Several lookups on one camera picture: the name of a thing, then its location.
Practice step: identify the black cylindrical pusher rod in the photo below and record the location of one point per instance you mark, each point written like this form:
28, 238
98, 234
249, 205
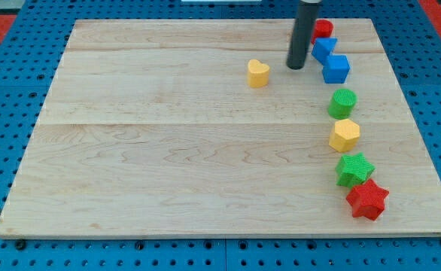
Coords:
304, 23

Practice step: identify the blue cube block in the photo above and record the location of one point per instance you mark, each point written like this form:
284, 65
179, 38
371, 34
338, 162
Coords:
336, 69

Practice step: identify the yellow heart block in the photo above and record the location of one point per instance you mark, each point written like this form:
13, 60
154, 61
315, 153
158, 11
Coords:
257, 74

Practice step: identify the red cylinder block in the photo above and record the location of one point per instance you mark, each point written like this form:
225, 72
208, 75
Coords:
323, 29

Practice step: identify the blue triangle block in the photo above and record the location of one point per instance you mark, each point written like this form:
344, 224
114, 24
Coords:
323, 47

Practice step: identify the green cylinder block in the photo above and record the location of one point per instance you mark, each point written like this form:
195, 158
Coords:
342, 103

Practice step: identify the yellow hexagon block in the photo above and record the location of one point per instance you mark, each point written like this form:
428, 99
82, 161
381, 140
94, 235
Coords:
344, 135

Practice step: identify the green star block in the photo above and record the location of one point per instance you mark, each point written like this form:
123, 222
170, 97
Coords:
353, 170

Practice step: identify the light wooden board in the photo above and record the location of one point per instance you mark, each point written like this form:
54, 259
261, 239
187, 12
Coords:
150, 131

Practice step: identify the red star block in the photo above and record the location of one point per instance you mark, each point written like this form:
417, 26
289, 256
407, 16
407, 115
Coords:
367, 200

